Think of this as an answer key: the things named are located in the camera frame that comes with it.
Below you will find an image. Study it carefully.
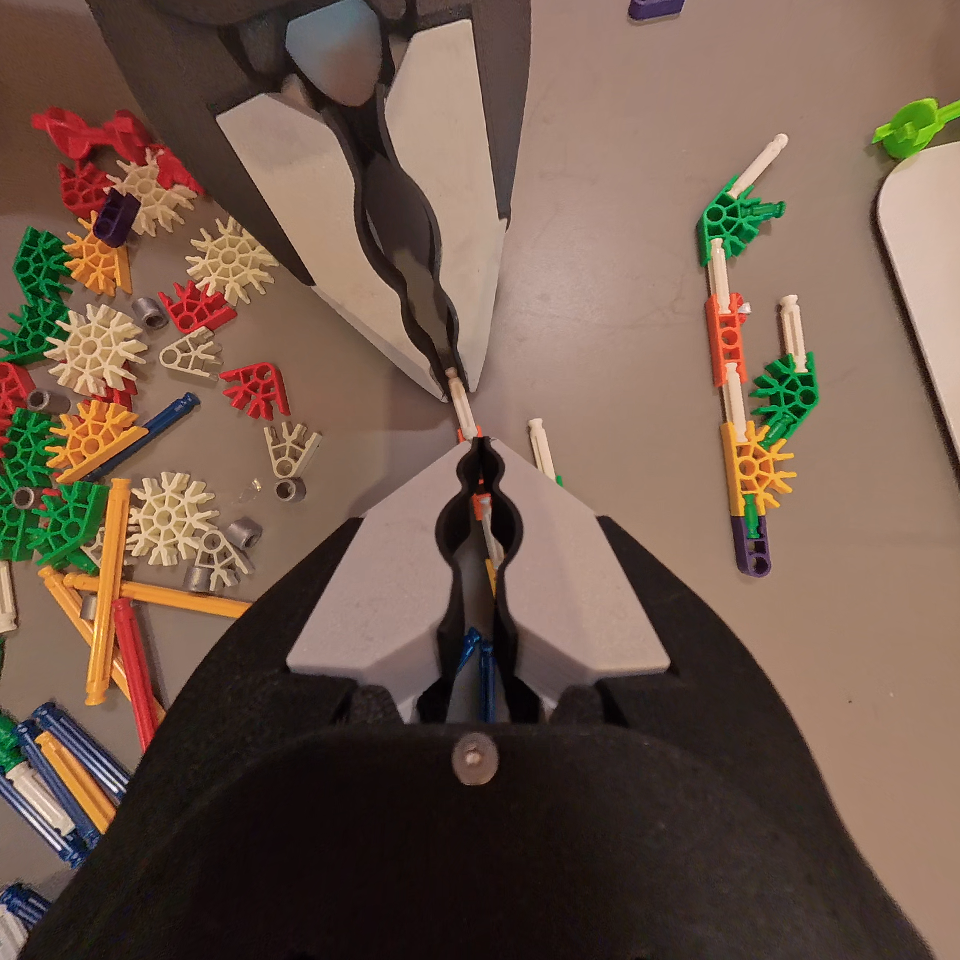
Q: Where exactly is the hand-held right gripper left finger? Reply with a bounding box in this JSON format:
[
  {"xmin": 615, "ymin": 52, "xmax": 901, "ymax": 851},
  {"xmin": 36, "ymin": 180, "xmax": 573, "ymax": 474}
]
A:
[{"xmin": 287, "ymin": 441, "xmax": 479, "ymax": 723}]

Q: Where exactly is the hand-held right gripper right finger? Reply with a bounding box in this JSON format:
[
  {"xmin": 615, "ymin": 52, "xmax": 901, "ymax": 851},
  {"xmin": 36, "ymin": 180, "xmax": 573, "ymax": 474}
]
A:
[{"xmin": 486, "ymin": 441, "xmax": 672, "ymax": 723}]

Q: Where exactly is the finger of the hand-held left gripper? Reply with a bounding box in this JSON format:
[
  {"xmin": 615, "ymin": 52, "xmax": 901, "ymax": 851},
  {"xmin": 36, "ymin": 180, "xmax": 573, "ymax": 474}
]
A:
[
  {"xmin": 382, "ymin": 18, "xmax": 513, "ymax": 393},
  {"xmin": 217, "ymin": 93, "xmax": 453, "ymax": 404}
]

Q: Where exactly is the pile of colourful toy pieces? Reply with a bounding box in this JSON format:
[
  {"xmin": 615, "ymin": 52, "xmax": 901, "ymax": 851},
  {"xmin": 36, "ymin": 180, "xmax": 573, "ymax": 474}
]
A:
[{"xmin": 0, "ymin": 142, "xmax": 324, "ymax": 960}]

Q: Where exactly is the orange slotted connector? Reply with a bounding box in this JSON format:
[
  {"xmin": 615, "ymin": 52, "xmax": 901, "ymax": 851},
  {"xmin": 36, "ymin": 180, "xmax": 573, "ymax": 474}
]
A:
[{"xmin": 456, "ymin": 423, "xmax": 492, "ymax": 520}]

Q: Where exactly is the red double-ended connector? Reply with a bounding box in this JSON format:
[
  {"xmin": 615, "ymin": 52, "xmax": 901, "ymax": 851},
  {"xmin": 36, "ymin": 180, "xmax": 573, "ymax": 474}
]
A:
[
  {"xmin": 150, "ymin": 146, "xmax": 205, "ymax": 198},
  {"xmin": 31, "ymin": 107, "xmax": 155, "ymax": 162}
]

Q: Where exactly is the assembled multicolour toy model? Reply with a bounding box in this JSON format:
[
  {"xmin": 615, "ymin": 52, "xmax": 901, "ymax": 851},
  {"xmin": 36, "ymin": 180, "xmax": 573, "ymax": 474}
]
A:
[{"xmin": 697, "ymin": 133, "xmax": 820, "ymax": 579}]

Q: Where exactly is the bright green plastic piece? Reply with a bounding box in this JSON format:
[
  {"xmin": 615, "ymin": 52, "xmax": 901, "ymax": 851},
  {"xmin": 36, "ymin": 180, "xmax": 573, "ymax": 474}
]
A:
[{"xmin": 871, "ymin": 97, "xmax": 960, "ymax": 160}]

